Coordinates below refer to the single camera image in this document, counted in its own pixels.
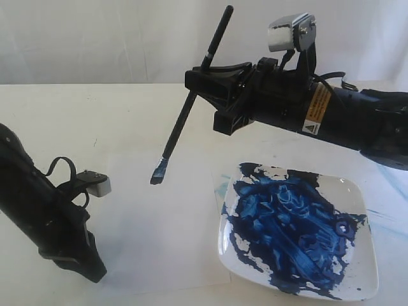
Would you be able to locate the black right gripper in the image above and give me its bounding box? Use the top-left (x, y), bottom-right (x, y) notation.
top-left (184, 57), bottom-right (332, 135)

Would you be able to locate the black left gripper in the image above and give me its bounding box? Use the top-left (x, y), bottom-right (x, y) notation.
top-left (38, 187), bottom-right (107, 283)

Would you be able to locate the black paintbrush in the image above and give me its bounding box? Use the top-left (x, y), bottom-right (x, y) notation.
top-left (150, 5), bottom-right (234, 185)

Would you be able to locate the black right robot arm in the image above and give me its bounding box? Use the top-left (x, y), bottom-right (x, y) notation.
top-left (185, 57), bottom-right (407, 170)

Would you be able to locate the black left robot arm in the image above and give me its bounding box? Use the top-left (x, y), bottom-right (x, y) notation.
top-left (1, 125), bottom-right (112, 283)

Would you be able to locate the white paper sheet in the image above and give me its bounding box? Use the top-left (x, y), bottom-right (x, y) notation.
top-left (96, 152), bottom-right (230, 295)

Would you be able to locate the white square plate blue paint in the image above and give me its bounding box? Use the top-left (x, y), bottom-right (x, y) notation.
top-left (218, 162), bottom-right (379, 302)

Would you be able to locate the black left camera cable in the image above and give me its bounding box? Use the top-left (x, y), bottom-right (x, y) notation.
top-left (33, 156), bottom-right (91, 211)

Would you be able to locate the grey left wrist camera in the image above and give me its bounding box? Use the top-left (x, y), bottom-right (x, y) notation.
top-left (76, 170), bottom-right (112, 198)

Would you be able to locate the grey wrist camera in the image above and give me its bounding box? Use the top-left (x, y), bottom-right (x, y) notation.
top-left (268, 13), bottom-right (316, 52)
top-left (76, 170), bottom-right (112, 198)

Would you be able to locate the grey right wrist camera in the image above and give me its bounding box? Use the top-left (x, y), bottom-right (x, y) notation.
top-left (268, 13), bottom-right (316, 52)

